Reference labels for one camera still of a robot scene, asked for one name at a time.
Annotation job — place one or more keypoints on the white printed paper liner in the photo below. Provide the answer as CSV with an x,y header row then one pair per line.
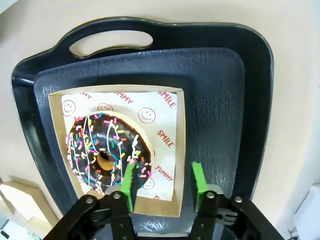
x,y
160,112

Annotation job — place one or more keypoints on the brown cardboard food box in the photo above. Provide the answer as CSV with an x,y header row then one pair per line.
x,y
55,120

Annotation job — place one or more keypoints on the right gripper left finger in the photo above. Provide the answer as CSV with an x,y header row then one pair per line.
x,y
126,190

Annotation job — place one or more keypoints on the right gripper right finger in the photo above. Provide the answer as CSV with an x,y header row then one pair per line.
x,y
200,190

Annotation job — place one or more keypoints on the chocolate donut sprinkles white drizzle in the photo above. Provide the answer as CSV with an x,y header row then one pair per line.
x,y
100,140

